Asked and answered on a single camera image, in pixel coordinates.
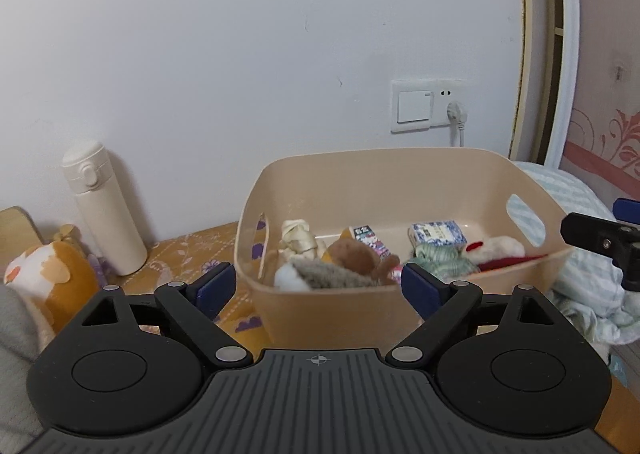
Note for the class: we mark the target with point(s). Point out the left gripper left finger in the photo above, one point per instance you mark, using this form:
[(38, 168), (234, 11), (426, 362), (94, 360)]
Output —
[(188, 312)]

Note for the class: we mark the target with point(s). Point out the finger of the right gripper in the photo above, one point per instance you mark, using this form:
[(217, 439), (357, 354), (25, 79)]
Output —
[(627, 210)]

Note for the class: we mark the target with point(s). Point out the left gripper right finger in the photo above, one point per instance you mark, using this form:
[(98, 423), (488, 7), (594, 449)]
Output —
[(448, 312)]

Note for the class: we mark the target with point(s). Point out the green plaid cloth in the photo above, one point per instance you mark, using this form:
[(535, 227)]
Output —
[(444, 262)]

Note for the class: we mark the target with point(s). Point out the white kitty plush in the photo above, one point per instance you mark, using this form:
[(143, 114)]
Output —
[(496, 253)]

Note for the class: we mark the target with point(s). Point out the blue white tissue pack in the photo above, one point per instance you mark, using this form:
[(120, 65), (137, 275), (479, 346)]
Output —
[(437, 233)]

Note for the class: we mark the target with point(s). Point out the long cartoon printed box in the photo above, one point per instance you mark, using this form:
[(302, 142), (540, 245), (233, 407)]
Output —
[(367, 236)]

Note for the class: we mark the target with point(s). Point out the brown monkey plush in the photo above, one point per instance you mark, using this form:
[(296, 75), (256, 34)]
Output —
[(358, 258)]

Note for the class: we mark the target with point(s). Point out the grey hedgehog plush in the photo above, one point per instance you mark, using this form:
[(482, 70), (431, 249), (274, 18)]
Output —
[(303, 275)]

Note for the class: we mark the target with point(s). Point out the cream fabric scrunchie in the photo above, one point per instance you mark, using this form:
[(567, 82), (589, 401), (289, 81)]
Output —
[(297, 241)]

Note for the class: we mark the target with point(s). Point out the striped blue bedding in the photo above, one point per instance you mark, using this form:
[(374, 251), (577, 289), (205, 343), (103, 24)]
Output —
[(588, 290)]

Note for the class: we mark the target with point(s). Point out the beige plastic storage bin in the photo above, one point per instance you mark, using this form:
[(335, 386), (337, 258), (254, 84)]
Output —
[(387, 190)]

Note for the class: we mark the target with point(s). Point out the orange hamster plush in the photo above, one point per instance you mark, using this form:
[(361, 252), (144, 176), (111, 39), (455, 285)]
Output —
[(55, 279)]

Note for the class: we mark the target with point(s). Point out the cream thermos bottle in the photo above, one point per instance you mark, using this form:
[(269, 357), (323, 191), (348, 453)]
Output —
[(88, 170)]

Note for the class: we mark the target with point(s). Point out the grey plush cushion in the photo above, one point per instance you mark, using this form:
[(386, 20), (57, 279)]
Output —
[(25, 332)]

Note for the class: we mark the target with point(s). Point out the wooden door frame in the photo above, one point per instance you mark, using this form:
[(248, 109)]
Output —
[(547, 81)]

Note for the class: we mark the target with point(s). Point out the white wall switch socket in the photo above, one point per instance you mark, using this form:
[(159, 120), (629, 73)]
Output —
[(421, 104)]

